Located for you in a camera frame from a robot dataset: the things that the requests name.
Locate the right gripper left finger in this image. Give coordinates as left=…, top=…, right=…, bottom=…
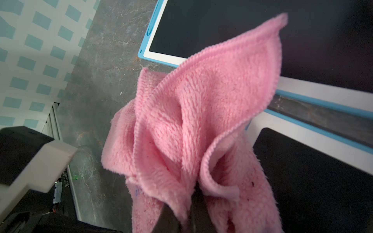
left=152, top=204, right=181, bottom=233

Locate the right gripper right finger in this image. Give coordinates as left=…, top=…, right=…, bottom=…
left=190, top=183, right=217, bottom=233

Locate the pink cleaning cloth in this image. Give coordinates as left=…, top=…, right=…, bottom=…
left=101, top=13, right=288, bottom=233

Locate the blue front drawing tablet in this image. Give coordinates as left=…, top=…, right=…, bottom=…
left=246, top=110, right=373, bottom=233

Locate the blue drawing tablet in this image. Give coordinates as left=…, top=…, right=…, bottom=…
left=138, top=1, right=373, bottom=118
left=246, top=110, right=373, bottom=233

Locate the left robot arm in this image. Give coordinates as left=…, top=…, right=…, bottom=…
left=1, top=126, right=113, bottom=233

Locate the blue rear drawing tablet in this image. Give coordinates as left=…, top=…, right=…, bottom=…
left=138, top=1, right=373, bottom=118

